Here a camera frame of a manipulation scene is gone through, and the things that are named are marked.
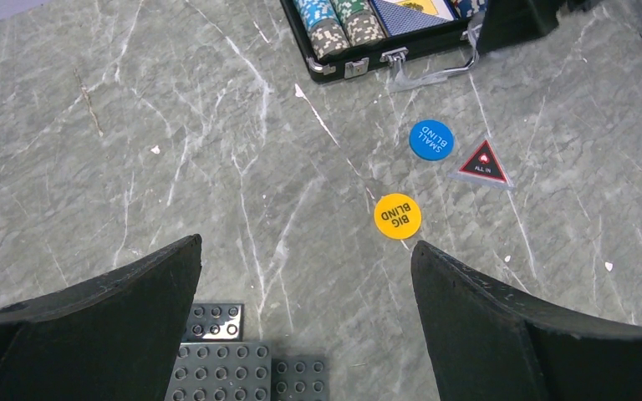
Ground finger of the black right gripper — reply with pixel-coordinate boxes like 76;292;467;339
476;0;561;54

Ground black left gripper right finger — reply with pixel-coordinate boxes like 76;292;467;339
410;241;642;400

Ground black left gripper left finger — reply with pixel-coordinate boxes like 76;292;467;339
0;234;202;400

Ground black poker chip case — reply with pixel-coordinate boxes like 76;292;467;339
282;1;485;92

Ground blue small blind button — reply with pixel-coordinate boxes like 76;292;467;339
409;119;455;161

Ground black triangular all-in marker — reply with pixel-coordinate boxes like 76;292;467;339
448;135;515;190

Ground yellow big blind button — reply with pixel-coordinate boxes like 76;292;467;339
373;193;422;241

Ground yellow and blue chip stack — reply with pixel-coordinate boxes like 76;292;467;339
452;0;487;18

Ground large dark grey baseplate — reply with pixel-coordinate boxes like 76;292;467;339
165;342;272;401

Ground green and grey chip stack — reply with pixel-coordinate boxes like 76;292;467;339
331;0;385;47

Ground blue and grey chip stack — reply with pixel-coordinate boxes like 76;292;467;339
293;0;350;59

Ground lower dark grey baseplate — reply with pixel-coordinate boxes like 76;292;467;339
180;302;330;400

